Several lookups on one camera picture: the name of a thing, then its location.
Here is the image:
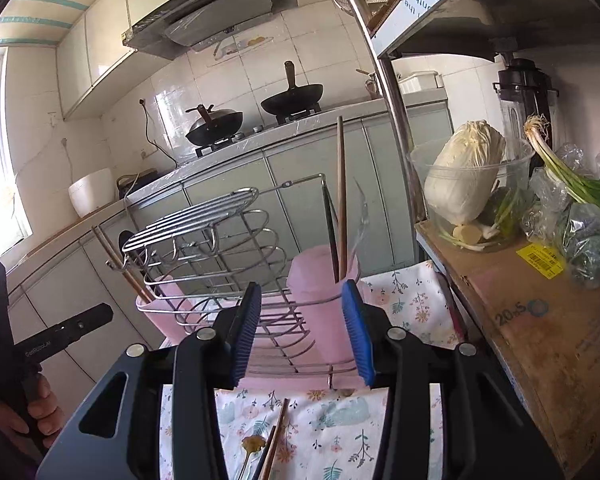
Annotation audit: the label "pink utensil cup right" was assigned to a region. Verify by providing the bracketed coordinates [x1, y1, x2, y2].
[287, 245, 360, 364]

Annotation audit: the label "person's left hand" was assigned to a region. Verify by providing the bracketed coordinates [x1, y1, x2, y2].
[0, 374, 66, 457]

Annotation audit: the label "cardboard box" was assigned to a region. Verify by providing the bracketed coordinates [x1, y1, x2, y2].
[415, 221, 600, 479]

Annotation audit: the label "black wok with lid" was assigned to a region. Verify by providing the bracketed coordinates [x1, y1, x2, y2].
[186, 104, 244, 148]

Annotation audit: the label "napa cabbage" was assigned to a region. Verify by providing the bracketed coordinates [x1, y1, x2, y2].
[424, 120, 506, 226]

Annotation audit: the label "metal shelf pole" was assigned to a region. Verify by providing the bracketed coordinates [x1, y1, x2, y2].
[347, 0, 426, 224]

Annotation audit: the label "black wok on stove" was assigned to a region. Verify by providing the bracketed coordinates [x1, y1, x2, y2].
[261, 60, 324, 117]

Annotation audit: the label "pink drip tray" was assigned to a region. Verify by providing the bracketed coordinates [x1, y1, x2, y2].
[239, 292, 364, 390]

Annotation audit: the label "clear plastic bowl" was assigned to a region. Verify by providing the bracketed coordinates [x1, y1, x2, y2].
[411, 139, 534, 252]

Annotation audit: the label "range hood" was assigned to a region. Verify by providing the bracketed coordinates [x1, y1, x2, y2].
[122, 0, 298, 61]

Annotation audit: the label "gold metal spoon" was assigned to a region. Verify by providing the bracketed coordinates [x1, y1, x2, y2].
[237, 434, 266, 480]

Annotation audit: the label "clear plastic fork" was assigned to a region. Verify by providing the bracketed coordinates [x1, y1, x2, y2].
[351, 181, 370, 255]

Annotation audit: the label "floral bear print cloth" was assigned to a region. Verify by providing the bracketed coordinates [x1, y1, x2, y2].
[158, 259, 464, 480]

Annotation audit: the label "pink utensil cup left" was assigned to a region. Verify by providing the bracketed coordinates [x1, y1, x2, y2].
[135, 275, 192, 344]

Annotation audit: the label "black blender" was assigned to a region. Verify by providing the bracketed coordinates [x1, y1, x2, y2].
[493, 58, 559, 159]

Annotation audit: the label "light wooden chopstick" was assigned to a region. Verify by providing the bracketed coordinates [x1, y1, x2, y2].
[91, 226, 155, 304]

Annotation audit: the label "black chopstick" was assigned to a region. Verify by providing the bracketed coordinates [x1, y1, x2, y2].
[321, 179, 339, 283]

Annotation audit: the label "brown wooden chopstick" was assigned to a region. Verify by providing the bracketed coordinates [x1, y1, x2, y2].
[336, 116, 348, 281]

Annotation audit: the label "pink utensil cup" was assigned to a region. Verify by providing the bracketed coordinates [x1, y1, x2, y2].
[135, 275, 192, 344]
[287, 245, 360, 364]

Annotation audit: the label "green onions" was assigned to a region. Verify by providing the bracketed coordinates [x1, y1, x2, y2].
[524, 115, 600, 208]

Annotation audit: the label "metal wire dish rack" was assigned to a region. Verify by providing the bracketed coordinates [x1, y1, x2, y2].
[104, 173, 361, 391]

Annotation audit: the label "dark wooden chopstick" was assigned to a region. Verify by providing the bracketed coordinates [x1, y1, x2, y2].
[254, 398, 290, 480]

